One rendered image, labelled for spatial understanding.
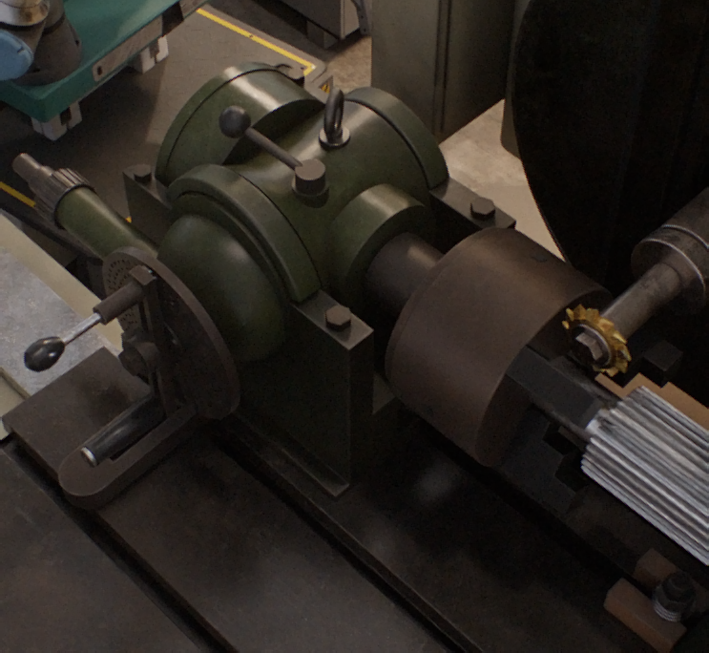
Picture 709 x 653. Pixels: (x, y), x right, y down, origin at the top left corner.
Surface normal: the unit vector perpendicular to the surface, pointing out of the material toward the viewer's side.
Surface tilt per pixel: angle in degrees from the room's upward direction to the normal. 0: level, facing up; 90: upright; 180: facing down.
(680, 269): 90
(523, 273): 5
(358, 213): 14
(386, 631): 0
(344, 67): 0
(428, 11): 90
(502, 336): 28
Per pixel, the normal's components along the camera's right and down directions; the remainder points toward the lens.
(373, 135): 0.21, -0.47
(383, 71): -0.71, 0.54
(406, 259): -0.14, -0.54
